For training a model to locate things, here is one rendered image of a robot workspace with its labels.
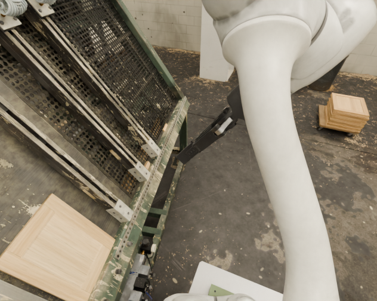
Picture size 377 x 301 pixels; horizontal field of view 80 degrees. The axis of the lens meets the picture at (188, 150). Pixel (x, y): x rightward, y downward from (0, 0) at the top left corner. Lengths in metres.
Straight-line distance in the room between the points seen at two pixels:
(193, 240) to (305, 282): 1.92
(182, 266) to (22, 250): 1.38
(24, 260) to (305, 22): 1.09
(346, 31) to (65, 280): 1.19
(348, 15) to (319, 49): 0.05
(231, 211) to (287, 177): 2.17
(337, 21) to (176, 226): 2.14
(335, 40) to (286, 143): 0.19
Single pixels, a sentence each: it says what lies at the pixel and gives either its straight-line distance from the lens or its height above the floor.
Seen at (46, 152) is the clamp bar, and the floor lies 1.38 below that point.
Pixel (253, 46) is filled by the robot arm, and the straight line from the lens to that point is 0.28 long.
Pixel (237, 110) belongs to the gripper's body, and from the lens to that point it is 0.45.
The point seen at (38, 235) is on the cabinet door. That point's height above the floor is 1.18.
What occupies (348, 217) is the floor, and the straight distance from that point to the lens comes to 2.88.
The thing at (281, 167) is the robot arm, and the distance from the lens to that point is 0.28.
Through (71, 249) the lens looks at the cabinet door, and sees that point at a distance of 1.20.
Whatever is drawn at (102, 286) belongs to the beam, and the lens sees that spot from 1.26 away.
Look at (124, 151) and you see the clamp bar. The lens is 1.41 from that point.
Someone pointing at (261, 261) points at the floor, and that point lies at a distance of 2.28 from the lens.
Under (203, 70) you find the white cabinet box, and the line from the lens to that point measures 4.84.
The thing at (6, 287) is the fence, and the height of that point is 1.19.
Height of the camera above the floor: 2.04
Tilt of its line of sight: 42 degrees down
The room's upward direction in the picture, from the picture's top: straight up
